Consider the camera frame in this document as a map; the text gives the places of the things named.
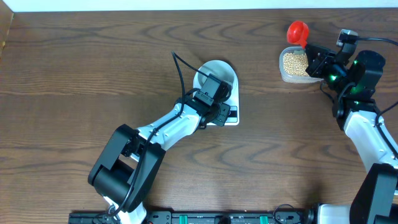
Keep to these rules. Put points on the white bowl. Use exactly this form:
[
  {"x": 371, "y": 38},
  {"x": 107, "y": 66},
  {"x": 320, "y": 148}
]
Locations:
[{"x": 222, "y": 70}]

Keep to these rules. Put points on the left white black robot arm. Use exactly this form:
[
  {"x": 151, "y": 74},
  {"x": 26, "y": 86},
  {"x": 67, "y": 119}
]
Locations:
[{"x": 125, "y": 170}]

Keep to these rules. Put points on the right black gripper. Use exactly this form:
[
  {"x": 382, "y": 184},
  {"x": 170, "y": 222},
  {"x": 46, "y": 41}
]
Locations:
[{"x": 315, "y": 65}]

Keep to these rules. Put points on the red measuring scoop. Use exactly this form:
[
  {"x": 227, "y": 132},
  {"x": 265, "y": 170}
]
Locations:
[{"x": 298, "y": 33}]

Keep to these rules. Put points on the soybeans in container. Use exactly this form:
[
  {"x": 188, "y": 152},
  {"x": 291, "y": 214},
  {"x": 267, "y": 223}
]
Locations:
[{"x": 295, "y": 64}]

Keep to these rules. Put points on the white kitchen scale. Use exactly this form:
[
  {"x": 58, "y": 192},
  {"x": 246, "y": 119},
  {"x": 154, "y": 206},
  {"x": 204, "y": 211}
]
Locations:
[{"x": 234, "y": 114}]

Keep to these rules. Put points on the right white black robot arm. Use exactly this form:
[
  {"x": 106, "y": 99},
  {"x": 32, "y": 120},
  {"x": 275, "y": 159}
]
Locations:
[{"x": 361, "y": 120}]

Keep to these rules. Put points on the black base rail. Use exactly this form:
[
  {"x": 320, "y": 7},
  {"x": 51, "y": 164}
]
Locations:
[{"x": 281, "y": 216}]

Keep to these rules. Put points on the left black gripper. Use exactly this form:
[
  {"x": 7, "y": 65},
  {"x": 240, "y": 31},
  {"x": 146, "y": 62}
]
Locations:
[{"x": 224, "y": 111}]

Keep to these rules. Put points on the clear plastic bean container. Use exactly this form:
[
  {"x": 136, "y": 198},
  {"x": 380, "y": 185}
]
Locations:
[{"x": 291, "y": 78}]

